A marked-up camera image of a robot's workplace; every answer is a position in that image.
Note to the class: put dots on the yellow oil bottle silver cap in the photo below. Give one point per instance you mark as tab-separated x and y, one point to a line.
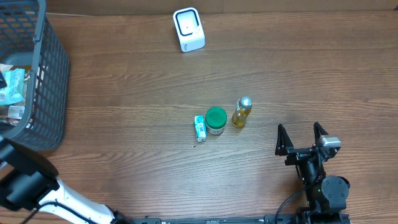
242	111

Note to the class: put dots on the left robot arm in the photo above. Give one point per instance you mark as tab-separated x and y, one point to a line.
34	182

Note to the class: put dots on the white green snack package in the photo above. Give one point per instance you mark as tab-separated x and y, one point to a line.
14	78

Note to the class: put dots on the green lid white jar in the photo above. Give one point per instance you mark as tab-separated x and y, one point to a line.
215	120

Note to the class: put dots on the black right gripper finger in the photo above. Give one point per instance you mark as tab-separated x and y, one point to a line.
284	145
318	133

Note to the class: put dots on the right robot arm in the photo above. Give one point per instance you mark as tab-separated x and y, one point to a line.
326	195

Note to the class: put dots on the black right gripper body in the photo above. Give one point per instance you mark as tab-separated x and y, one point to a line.
298	154

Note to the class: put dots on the brown labelled food package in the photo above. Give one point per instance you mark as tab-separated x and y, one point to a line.
12	114

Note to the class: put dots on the teal tissue pack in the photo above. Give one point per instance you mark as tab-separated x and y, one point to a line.
200	128

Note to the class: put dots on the white barcode scanner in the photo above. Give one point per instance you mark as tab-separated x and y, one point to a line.
189	29

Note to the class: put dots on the grey plastic mesh basket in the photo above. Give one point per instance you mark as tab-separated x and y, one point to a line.
28	39

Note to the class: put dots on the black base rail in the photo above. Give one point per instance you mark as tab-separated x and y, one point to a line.
267	219

